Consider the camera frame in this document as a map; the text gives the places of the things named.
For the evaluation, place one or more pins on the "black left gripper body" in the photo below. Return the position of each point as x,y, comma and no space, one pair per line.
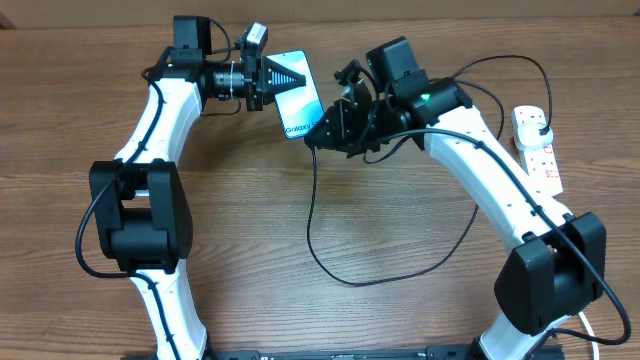
252,68

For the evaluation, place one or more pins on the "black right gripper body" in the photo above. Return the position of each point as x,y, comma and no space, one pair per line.
358,133

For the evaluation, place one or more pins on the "Samsung Galaxy smartphone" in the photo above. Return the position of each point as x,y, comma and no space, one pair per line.
301,108

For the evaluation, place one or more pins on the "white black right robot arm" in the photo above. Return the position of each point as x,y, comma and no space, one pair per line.
555,260

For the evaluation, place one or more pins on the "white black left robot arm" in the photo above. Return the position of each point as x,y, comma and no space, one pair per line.
138,202

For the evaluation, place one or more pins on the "white charger plug adapter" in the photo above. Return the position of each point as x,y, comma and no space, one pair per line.
531,136

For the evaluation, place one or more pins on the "white power strip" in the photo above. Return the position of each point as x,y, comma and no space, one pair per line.
540,164

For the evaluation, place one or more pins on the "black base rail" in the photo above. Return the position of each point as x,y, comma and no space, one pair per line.
350,354

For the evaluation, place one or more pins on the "cardboard wall panel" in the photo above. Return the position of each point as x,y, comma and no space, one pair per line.
33,14

